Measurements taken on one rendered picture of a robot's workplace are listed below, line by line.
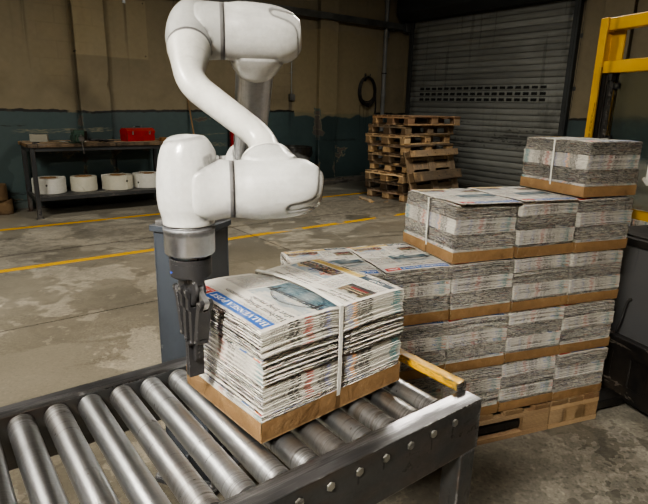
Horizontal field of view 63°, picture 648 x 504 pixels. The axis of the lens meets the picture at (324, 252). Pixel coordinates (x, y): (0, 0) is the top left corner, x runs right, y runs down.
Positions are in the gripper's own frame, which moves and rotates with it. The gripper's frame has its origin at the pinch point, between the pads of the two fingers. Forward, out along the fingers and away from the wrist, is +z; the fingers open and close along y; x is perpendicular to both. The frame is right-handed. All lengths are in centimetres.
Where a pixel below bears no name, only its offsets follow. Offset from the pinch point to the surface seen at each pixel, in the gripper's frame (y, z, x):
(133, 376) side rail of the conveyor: 23.8, 13.1, 4.7
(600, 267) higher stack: 13, 17, -191
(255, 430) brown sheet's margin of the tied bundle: -13.5, 10.5, -5.2
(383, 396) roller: -15.0, 13.4, -36.0
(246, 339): -11.3, -6.7, -4.9
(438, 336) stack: 36, 39, -115
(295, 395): -14.4, 5.7, -13.4
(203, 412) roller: 3.0, 14.3, -2.5
